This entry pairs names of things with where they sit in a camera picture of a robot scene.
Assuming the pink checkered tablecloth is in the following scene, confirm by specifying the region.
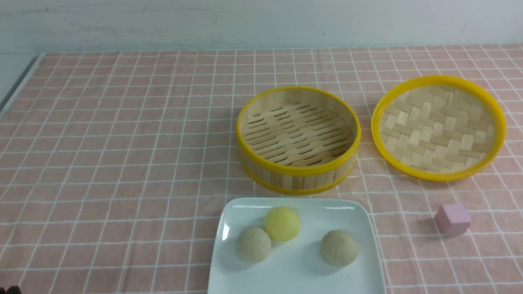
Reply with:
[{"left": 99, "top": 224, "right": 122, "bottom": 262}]
[{"left": 0, "top": 44, "right": 522, "bottom": 294}]

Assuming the yellow steamed bun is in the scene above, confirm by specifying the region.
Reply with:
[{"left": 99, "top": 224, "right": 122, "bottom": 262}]
[{"left": 264, "top": 207, "right": 301, "bottom": 242}]

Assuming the pink wooden cube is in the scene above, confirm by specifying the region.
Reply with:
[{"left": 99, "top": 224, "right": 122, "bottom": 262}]
[{"left": 434, "top": 203, "right": 472, "bottom": 236}]

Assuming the yellow-rimmed bamboo steamer basket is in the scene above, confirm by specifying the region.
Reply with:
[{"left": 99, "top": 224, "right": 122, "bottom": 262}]
[{"left": 236, "top": 86, "right": 361, "bottom": 195}]

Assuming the yellow-rimmed woven steamer lid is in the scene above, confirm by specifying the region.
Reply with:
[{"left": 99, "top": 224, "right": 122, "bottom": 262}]
[{"left": 371, "top": 75, "right": 507, "bottom": 182}]

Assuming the white square plate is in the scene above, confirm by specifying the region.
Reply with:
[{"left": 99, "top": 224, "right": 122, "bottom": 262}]
[{"left": 208, "top": 197, "right": 387, "bottom": 294}]

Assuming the beige steamed bun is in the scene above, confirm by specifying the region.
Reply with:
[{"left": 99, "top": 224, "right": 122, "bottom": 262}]
[
  {"left": 320, "top": 229, "right": 358, "bottom": 267},
  {"left": 237, "top": 227, "right": 272, "bottom": 263}
]

